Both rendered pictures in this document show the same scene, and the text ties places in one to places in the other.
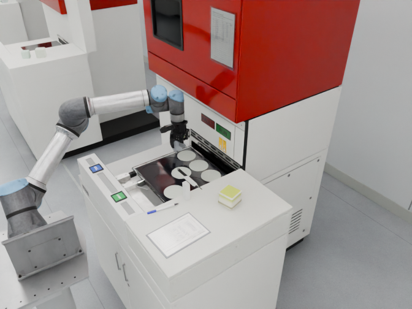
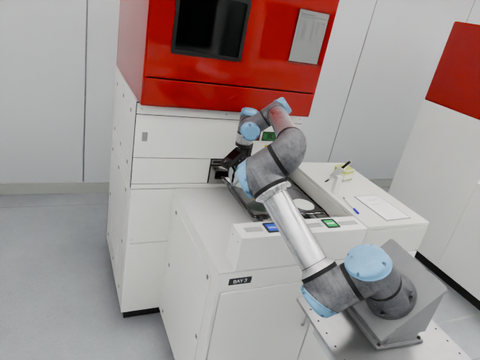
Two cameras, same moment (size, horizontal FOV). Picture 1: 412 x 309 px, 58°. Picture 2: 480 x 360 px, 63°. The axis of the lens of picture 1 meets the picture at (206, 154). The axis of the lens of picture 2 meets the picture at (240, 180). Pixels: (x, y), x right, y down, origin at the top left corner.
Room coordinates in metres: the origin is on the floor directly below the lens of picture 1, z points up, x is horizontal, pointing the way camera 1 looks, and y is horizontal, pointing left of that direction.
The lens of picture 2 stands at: (1.43, 1.78, 1.68)
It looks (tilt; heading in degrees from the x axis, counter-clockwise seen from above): 24 degrees down; 278
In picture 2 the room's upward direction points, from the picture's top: 12 degrees clockwise
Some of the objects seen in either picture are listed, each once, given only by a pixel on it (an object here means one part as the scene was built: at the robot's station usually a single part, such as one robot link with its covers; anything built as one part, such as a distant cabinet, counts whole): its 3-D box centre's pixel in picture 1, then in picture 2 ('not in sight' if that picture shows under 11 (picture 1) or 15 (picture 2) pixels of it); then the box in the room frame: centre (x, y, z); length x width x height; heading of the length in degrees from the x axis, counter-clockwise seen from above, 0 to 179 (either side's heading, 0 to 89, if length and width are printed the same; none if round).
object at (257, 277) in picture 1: (176, 257); (273, 289); (1.38, 0.16, 0.41); 0.97 x 0.64 x 0.82; 36
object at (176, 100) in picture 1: (175, 102); (248, 121); (1.68, 0.15, 1.21); 0.09 x 0.08 x 0.11; 106
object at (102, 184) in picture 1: (109, 194); (298, 241); (1.35, 0.46, 0.89); 0.55 x 0.09 x 0.14; 36
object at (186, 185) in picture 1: (189, 184); (336, 178); (1.25, 0.07, 1.03); 0.06 x 0.04 x 0.13; 126
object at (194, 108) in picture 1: (195, 124); (221, 149); (1.80, 0.06, 1.02); 0.82 x 0.03 x 0.40; 36
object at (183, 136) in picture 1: (179, 129); (241, 155); (1.68, 0.14, 1.05); 0.09 x 0.08 x 0.12; 63
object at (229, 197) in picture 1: (230, 197); (343, 173); (1.20, -0.10, 1.00); 0.07 x 0.07 x 0.07; 51
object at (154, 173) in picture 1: (181, 173); (271, 193); (1.51, 0.13, 0.90); 0.34 x 0.34 x 0.01; 36
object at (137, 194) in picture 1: (137, 199); not in sight; (1.34, 0.33, 0.87); 0.36 x 0.08 x 0.03; 36
